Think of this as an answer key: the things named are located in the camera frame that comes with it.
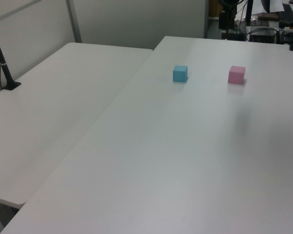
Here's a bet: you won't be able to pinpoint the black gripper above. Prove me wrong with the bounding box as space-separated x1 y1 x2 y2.
218 0 239 31

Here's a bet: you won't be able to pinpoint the blue cube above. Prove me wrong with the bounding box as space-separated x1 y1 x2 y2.
172 65 188 82

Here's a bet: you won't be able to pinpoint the pink cube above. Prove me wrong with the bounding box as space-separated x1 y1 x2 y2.
228 65 246 85

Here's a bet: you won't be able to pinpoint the black flat base block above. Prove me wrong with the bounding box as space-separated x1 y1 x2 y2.
226 31 246 41

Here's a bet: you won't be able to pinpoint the brown wooden panel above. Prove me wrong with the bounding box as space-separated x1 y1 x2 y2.
209 0 220 17

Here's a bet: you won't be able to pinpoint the black electronics box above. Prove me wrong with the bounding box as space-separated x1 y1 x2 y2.
249 28 278 44

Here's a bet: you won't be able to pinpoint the brown wooden block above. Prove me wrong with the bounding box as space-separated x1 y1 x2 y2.
257 13 279 21

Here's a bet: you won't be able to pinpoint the white paper sheets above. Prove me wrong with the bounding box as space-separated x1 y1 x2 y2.
253 0 285 14

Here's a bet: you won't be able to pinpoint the black monitor stand post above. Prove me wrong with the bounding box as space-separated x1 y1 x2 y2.
245 0 254 27

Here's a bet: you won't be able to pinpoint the black camera on mount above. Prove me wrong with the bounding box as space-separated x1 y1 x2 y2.
277 28 293 46

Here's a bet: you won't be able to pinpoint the black camera stand pole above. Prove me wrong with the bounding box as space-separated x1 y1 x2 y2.
0 19 22 91

